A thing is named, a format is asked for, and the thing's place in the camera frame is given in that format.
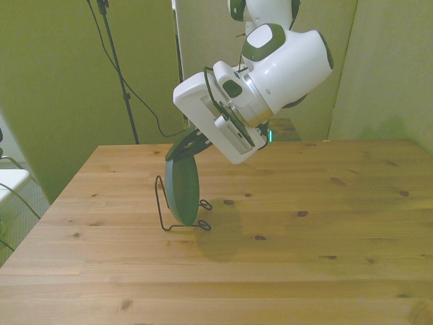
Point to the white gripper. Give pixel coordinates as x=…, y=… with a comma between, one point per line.
x=203, y=108

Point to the dark green round plate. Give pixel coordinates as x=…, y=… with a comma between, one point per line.
x=182, y=193

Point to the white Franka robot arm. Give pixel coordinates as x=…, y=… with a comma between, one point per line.
x=291, y=67

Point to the white chair seat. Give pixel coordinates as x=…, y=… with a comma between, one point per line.
x=11, y=179

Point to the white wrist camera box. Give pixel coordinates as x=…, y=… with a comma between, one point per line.
x=233, y=133

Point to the black camera stand pole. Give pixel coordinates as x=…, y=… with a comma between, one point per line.
x=116, y=64

